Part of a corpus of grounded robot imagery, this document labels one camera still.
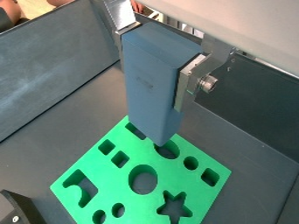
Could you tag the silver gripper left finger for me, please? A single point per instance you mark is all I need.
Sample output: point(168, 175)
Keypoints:
point(121, 21)

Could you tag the person in background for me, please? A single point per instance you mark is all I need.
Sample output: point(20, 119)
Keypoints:
point(10, 12)

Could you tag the green shape sorter board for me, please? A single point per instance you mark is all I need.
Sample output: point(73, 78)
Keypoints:
point(129, 182)

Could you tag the black corner fixture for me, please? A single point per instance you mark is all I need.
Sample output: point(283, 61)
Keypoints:
point(25, 213)

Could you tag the grey-blue rectangular block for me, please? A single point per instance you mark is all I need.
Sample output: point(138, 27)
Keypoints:
point(154, 55)

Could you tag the dark grey bin wall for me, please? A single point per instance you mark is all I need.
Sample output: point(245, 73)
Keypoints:
point(49, 56)

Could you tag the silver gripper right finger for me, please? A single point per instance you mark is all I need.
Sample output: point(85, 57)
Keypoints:
point(194, 76)

